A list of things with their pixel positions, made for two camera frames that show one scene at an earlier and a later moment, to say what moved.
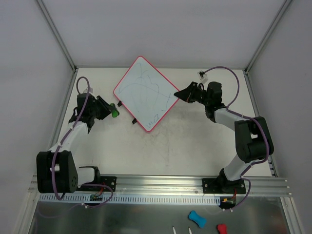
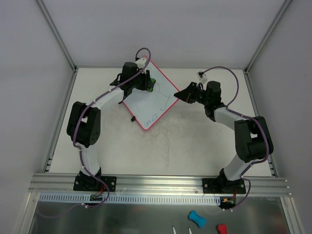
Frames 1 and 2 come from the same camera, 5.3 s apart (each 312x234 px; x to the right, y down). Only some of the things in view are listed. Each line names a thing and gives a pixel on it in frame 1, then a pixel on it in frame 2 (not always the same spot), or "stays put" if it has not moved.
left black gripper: x=101 y=107 → x=144 y=81
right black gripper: x=193 y=92 stays put
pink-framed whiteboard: x=146 y=93 stays put
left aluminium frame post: x=57 y=35 stays put
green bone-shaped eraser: x=115 y=112 → x=153 y=81
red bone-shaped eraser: x=222 y=228 stays put
